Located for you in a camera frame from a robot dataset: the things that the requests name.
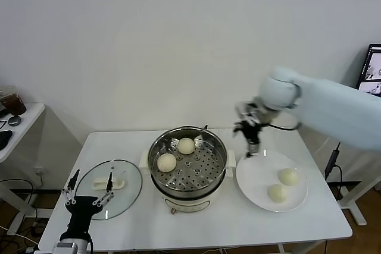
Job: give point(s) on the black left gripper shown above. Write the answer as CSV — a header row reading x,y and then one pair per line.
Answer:
x,y
81,209

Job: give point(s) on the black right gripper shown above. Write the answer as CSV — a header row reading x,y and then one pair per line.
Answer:
x,y
252,133

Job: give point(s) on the round glass pot lid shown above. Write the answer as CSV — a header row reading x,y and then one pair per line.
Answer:
x,y
125,194

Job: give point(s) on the white steamed baozi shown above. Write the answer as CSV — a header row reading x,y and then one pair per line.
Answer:
x,y
277,193
288,177
186,146
166,162

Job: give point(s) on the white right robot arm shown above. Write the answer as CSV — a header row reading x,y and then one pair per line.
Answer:
x,y
327,102

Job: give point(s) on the stainless steel steamer basket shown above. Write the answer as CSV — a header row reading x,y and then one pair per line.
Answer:
x,y
208,176

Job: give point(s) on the white round plate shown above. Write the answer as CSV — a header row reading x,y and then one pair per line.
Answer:
x,y
259,182

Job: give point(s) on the white electric cooker base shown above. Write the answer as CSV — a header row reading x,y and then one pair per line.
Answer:
x,y
186,205

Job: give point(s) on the white side desk with cup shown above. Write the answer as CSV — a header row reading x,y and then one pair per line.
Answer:
x,y
29,117

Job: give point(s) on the round dark grey disc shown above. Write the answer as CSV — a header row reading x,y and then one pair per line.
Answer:
x,y
14,120

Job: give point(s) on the plastic iced coffee cup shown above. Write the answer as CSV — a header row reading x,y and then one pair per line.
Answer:
x,y
15,103

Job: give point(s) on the white side desk with laptop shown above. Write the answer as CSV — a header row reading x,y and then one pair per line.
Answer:
x,y
355,206

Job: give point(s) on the dark grey open laptop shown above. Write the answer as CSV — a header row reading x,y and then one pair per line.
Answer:
x,y
373,66

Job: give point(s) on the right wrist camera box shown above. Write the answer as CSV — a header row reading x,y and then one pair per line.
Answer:
x,y
248,111

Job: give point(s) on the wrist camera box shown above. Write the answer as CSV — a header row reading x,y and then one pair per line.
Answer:
x,y
66,248
248,111

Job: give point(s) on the white wall socket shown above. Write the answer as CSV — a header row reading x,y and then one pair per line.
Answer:
x,y
40,172

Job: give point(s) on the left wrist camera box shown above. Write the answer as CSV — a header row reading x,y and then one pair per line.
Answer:
x,y
66,248

